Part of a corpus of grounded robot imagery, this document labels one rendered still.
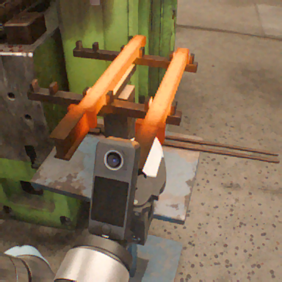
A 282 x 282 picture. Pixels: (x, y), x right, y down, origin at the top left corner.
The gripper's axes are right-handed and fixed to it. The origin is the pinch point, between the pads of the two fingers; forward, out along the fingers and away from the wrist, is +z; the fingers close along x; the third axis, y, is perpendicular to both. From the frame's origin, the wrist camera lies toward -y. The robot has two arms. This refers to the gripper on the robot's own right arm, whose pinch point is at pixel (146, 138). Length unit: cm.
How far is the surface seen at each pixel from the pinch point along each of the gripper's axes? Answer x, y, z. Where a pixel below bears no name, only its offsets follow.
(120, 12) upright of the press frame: -23, -1, 55
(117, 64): -12.1, -0.8, 20.5
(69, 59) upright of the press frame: -42, 16, 52
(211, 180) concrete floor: 16, 96, 85
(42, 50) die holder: -43, 7, 39
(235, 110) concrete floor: 27, 96, 159
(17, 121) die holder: -53, 30, 30
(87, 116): -10.9, -0.4, 2.2
